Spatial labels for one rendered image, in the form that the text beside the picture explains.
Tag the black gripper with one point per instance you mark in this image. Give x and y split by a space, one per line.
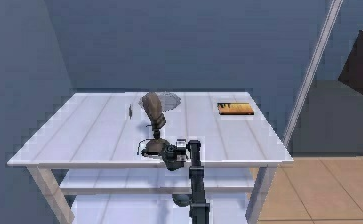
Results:
171 156

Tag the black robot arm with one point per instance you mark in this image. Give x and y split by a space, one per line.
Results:
196 180

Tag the white wooden table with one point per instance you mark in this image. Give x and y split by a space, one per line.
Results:
149 133

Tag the small dark upright object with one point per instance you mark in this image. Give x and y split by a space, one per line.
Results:
130 112

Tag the grey round object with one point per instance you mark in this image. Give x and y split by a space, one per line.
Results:
181 200

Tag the orange book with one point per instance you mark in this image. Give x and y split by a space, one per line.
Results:
235 108

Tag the dark brown furniture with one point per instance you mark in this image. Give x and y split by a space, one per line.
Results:
359 63

